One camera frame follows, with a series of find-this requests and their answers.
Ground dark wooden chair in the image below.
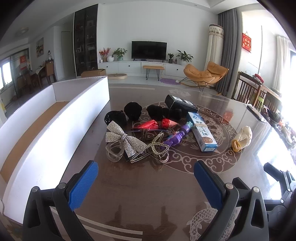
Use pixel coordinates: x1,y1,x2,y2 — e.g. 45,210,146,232
232,71,266,106

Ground green potted plant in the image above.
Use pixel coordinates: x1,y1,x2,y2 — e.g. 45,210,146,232
112,47,127,61

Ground grey curtain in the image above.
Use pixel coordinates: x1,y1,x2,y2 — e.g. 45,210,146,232
216,8,238,99

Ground framed wall painting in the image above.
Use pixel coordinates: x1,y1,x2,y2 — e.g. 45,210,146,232
36,37,44,57

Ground beige oval pet bed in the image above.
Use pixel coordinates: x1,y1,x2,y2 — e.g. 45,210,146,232
107,73,128,81

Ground pearl metal hair claw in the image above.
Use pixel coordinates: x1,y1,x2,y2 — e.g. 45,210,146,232
148,133,170,163

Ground rhinestone bow hair clip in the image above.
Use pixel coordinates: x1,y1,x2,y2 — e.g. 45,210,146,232
106,120,153,164

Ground black sequinned velvet pouch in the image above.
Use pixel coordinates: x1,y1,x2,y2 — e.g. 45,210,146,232
104,110,129,127

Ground covered standing air conditioner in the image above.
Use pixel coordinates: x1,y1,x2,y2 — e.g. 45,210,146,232
205,24,225,67

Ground wooden bench with metal legs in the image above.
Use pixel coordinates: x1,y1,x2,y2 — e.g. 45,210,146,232
143,65,165,81

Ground long white storage box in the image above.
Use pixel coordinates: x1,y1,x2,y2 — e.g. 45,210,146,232
0,76,110,224

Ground clear plastic hair claw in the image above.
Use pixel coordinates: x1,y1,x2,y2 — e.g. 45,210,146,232
106,140,126,162

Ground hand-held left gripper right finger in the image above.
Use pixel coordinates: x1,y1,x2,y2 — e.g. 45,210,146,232
193,160,270,241

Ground orange rocking chair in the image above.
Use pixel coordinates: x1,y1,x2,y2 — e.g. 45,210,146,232
180,61,229,88

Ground black flat device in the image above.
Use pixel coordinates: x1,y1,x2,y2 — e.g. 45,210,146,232
246,104,266,122

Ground brown patterned desktop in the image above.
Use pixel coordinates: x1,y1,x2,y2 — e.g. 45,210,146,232
5,86,287,241

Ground black flat-screen television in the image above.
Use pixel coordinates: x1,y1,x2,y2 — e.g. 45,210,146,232
131,41,167,61

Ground purple round rug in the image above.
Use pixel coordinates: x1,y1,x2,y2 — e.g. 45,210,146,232
160,78,181,86

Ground blue and white carton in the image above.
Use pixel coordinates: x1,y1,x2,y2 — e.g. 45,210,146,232
186,112,218,152

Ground red wall hanging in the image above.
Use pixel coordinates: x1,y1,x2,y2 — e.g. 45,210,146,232
242,33,252,53

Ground purple plastic hair clip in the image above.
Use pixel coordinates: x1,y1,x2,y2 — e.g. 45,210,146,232
162,122,193,149

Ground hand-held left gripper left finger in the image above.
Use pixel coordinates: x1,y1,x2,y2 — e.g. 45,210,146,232
22,160,100,241

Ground white curtain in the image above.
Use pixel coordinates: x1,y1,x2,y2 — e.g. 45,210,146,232
276,35,290,77

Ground large leafy potted plant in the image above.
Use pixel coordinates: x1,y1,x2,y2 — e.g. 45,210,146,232
176,50,193,65

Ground red flower bouquet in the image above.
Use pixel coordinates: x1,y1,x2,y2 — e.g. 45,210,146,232
99,47,111,62

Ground white television cabinet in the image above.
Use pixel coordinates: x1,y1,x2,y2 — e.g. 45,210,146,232
97,61,192,76

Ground cardboard box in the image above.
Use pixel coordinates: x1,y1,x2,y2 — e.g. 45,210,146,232
81,69,107,78

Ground red packet with cord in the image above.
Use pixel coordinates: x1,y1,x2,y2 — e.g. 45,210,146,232
136,118,178,131

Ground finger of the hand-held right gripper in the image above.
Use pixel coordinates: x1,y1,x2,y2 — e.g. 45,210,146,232
264,162,287,179

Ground clear-framed glasses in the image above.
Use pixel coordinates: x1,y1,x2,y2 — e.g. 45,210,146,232
126,128,169,142

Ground black rectangular box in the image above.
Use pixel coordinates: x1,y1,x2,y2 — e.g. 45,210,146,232
165,95,199,114

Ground dark glass display cabinet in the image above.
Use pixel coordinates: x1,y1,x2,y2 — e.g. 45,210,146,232
73,3,99,77

